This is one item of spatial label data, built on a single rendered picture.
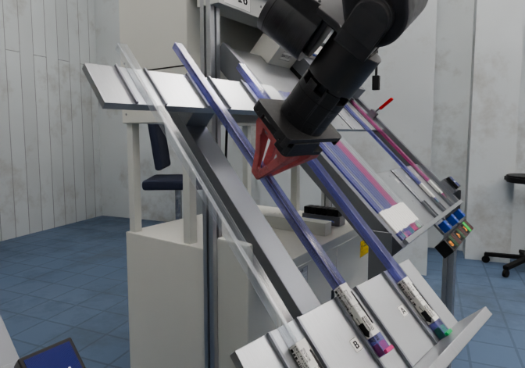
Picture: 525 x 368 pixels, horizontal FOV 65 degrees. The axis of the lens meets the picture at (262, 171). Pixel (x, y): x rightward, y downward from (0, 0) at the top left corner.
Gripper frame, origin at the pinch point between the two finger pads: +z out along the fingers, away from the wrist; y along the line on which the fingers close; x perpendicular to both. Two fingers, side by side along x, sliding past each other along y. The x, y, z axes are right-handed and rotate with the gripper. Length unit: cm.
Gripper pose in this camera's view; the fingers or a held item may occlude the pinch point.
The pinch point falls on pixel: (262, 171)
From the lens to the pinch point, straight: 52.9
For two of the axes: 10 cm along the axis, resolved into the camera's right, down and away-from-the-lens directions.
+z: -5.0, 6.6, 5.6
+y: -6.9, 0.8, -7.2
